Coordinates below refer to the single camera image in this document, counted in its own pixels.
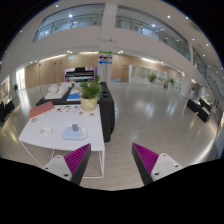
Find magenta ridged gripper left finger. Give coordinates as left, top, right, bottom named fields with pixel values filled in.
left=43, top=143, right=92, bottom=186

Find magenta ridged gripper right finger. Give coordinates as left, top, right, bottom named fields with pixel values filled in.
left=131, top=142, right=184, bottom=186

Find grey charger plug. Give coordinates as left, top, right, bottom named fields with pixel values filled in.
left=72, top=124, right=78, bottom=131

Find light blue power strip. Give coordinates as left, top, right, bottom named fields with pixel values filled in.
left=62, top=127, right=87, bottom=141

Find white rectangular table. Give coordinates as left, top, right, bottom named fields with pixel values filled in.
left=18, top=105, right=105, bottom=178

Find blue sheet on black table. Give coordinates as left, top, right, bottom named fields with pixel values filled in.
left=66, top=93, right=80, bottom=101

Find potted green plant striped pot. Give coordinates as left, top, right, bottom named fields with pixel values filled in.
left=80, top=79, right=102, bottom=111

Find white foam objects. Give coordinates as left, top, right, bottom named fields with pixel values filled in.
left=45, top=82, right=71, bottom=99

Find black seating right side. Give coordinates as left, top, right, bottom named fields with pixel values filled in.
left=187, top=98, right=211, bottom=123

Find distant potted plant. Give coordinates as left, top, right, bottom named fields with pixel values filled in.
left=148, top=73, right=157, bottom=89

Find black upright piano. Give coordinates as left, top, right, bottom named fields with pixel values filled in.
left=65, top=67, right=95, bottom=82

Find direction sign pillar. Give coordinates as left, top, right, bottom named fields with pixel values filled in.
left=98, top=51, right=113, bottom=82

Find white coiled charger cable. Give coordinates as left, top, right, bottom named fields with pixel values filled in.
left=39, top=126, right=63, bottom=137

